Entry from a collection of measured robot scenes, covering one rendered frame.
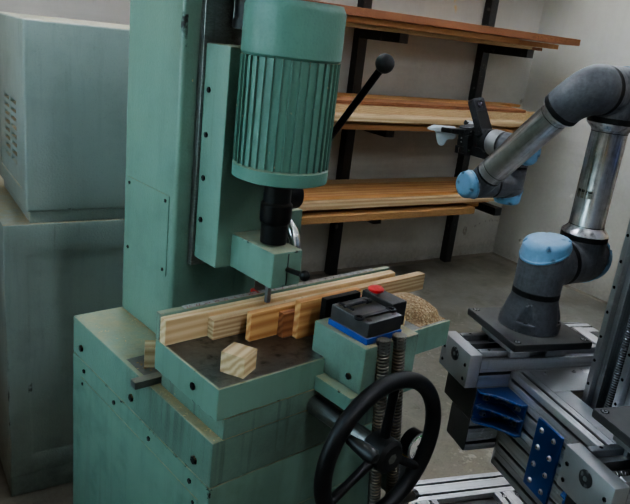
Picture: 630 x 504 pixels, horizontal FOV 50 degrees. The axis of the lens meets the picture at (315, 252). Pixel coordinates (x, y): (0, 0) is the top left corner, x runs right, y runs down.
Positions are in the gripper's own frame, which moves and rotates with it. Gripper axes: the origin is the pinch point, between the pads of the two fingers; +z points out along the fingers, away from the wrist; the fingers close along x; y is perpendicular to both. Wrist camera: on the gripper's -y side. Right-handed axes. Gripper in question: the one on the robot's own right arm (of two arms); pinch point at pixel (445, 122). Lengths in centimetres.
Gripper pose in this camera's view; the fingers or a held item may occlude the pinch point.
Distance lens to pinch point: 217.8
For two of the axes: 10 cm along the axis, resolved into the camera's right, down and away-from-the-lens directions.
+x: 8.5, -2.0, 4.8
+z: -5.2, -3.2, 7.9
